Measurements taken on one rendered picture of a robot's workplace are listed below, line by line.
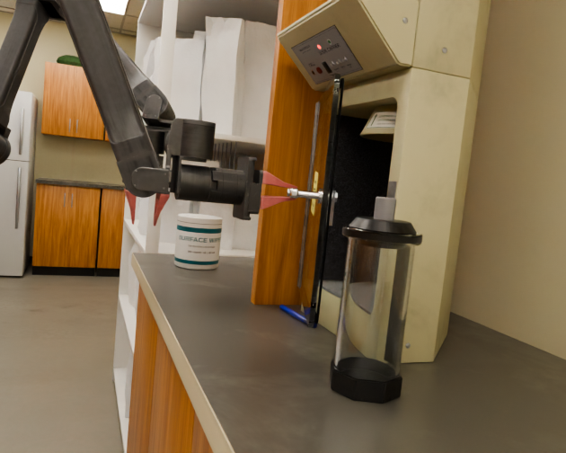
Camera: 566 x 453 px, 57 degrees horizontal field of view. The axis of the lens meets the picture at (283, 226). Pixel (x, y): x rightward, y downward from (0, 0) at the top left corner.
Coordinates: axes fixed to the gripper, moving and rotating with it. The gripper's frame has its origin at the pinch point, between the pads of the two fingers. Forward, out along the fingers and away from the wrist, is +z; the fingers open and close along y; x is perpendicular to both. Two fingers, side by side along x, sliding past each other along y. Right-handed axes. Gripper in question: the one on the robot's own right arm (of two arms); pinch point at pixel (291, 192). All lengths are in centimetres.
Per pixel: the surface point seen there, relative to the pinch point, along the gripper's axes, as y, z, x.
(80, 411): -118, -27, 178
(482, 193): 4, 56, 16
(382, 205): -0.3, 4.1, -22.7
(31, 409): -118, -48, 183
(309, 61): 25.3, 5.6, 11.5
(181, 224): -13, -6, 65
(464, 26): 28.8, 20.9, -13.8
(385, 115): 15.1, 15.4, -2.4
